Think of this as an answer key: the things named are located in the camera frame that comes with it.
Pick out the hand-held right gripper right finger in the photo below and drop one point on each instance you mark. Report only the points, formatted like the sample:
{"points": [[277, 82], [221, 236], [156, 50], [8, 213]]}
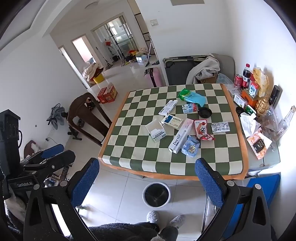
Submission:
{"points": [[209, 183]]}

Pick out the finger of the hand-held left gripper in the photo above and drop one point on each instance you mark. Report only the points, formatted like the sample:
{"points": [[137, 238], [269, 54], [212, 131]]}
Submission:
{"points": [[53, 148], [62, 160]]}

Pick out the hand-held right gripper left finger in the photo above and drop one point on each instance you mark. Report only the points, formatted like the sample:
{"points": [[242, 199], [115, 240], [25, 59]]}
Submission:
{"points": [[85, 183]]}

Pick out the blue snack wrapper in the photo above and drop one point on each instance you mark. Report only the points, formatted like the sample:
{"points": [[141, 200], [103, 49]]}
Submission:
{"points": [[190, 146]]}

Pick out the round trash bin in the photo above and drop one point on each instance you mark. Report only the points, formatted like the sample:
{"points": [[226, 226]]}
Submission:
{"points": [[156, 194]]}

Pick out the white toothpaste box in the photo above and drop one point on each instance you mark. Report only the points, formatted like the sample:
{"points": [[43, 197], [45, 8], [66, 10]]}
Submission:
{"points": [[180, 136]]}

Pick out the red snack packet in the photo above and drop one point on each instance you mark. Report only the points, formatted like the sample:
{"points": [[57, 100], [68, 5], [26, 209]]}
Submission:
{"points": [[200, 128]]}

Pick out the silver blister pack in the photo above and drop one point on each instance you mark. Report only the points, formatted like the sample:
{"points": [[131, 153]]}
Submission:
{"points": [[219, 127]]}

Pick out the blue white medicine box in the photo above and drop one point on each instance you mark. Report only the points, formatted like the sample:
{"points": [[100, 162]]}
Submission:
{"points": [[172, 122]]}

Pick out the small blue white carton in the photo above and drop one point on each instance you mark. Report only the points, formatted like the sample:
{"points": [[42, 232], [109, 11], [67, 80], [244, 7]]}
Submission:
{"points": [[189, 108]]}

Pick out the long white medicine box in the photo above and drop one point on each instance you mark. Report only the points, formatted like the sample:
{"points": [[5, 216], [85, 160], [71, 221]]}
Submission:
{"points": [[168, 107]]}

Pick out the person's left forearm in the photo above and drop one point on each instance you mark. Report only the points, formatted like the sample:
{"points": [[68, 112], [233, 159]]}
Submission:
{"points": [[11, 220]]}

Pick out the black dumbbell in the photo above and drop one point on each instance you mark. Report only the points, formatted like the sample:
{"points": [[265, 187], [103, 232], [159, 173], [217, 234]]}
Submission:
{"points": [[75, 136]]}

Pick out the grey cloth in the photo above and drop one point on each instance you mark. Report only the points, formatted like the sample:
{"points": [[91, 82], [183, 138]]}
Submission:
{"points": [[56, 115]]}

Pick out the dark wooden chair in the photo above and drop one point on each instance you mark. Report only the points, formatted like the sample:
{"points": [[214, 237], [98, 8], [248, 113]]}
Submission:
{"points": [[92, 118]]}

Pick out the person's grey slipper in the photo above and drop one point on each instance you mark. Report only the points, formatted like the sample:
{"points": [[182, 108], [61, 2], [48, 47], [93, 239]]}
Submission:
{"points": [[175, 220], [152, 216]]}

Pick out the orange wet wipes packet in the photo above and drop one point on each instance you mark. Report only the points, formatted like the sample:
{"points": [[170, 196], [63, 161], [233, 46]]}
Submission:
{"points": [[259, 144]]}

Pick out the round checkered table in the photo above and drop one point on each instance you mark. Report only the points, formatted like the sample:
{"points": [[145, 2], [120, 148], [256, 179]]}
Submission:
{"points": [[138, 148]]}

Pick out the person's dark fleece legs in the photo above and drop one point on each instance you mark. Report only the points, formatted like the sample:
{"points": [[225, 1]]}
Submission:
{"points": [[129, 231]]}

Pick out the black round lid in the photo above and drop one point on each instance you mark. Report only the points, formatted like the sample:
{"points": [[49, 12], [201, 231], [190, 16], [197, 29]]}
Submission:
{"points": [[204, 112]]}

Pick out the white tissue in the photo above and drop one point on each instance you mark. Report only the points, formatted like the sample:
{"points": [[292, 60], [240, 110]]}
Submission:
{"points": [[248, 124]]}

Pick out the red cardboard box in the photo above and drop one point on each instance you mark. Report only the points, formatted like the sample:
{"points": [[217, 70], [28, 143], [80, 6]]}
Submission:
{"points": [[111, 91], [101, 96]]}

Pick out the yellow bucket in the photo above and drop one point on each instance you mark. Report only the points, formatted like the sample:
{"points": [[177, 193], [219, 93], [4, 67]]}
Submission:
{"points": [[98, 79]]}

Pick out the green packet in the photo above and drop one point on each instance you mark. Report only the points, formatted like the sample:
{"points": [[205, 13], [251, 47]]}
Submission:
{"points": [[251, 110]]}

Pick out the blue plastic bag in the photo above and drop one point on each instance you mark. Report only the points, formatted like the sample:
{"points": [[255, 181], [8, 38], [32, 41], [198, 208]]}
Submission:
{"points": [[197, 98]]}

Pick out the pile of clothes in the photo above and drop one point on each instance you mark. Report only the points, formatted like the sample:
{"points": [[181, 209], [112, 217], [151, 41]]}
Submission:
{"points": [[91, 70]]}

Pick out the clear plastic bag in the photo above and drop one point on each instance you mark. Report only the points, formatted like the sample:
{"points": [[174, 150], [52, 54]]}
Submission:
{"points": [[272, 122]]}

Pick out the green plastic bag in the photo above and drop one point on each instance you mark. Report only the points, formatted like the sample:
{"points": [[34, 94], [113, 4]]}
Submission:
{"points": [[183, 93]]}

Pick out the orange box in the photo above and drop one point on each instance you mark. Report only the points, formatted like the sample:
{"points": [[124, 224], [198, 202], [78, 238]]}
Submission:
{"points": [[248, 98]]}

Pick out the amber oil bottle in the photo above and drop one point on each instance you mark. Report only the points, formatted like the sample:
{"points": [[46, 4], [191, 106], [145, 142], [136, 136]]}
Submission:
{"points": [[263, 104]]}

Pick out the clear glass bottle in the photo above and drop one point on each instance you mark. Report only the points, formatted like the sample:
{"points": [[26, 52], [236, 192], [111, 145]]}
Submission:
{"points": [[285, 122]]}

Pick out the blue white milk carton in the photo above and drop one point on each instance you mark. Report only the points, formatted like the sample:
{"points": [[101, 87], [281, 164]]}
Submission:
{"points": [[253, 90]]}

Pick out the brown cardboard box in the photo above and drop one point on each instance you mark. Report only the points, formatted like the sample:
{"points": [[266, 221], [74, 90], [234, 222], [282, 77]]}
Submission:
{"points": [[208, 80]]}

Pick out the red drink can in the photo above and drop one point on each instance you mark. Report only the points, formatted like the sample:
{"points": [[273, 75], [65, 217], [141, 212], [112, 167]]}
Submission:
{"points": [[238, 81]]}

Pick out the black container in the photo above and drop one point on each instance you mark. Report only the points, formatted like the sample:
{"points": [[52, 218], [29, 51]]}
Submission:
{"points": [[276, 96]]}

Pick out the yellow plastic bag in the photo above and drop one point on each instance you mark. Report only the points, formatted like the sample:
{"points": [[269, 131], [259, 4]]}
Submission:
{"points": [[261, 81]]}

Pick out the white cloth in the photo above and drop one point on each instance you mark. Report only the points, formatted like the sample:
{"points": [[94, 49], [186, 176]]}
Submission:
{"points": [[205, 66]]}

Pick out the pink suitcase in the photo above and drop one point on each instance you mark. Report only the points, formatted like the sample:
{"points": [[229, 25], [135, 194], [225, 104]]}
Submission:
{"points": [[155, 76]]}

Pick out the black coat rack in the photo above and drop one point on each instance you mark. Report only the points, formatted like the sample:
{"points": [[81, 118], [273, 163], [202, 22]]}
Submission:
{"points": [[115, 41]]}

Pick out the light blue box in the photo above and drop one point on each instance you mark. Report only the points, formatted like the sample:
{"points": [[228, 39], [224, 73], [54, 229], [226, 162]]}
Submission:
{"points": [[141, 58]]}

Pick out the wall switch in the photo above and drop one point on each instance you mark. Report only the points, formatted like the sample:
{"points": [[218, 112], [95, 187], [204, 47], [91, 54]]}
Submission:
{"points": [[154, 22]]}

